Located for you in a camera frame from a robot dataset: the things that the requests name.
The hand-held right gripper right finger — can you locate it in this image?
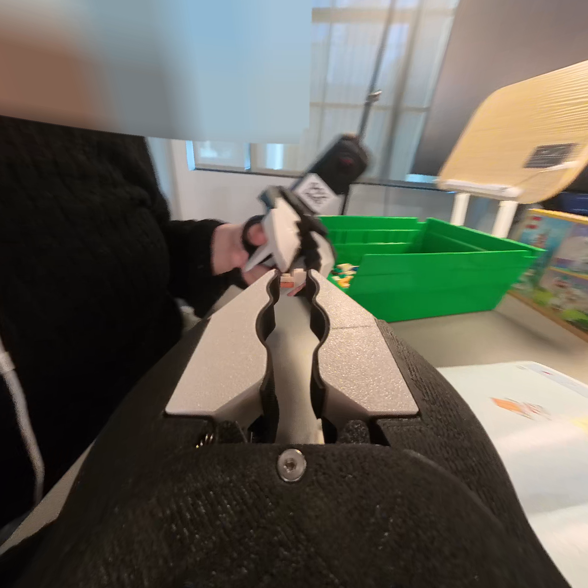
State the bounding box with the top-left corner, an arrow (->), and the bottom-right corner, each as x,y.
307,269 -> 421,420

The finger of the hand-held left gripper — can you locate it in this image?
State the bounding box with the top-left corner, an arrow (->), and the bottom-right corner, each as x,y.
268,202 -> 313,274
303,220 -> 337,278

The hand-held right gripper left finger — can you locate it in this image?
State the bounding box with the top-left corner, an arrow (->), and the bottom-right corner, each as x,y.
164,269 -> 281,420

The person's left forearm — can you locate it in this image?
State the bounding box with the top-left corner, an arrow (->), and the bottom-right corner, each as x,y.
163,220 -> 244,318

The pile of loose lego pieces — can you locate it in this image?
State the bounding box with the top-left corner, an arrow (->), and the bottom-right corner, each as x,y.
328,262 -> 361,289

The yellow lego set box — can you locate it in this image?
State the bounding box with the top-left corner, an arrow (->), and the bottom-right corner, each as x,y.
507,209 -> 588,343

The person's left hand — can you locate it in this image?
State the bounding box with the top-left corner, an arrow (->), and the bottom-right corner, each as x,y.
212,222 -> 307,297

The black tripod pole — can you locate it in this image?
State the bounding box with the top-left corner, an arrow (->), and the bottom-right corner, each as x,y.
340,0 -> 398,217

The green plastic bin with legos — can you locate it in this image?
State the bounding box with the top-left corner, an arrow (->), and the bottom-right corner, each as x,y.
317,216 -> 547,322

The window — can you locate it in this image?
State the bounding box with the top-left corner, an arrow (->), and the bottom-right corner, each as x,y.
186,0 -> 460,174

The light wooden chair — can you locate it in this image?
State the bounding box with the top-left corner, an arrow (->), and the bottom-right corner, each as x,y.
436,60 -> 588,239

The open instruction booklet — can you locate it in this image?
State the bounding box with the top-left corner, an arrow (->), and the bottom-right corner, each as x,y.
436,360 -> 588,588

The white cable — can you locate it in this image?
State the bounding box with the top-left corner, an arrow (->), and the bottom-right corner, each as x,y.
0,337 -> 46,506

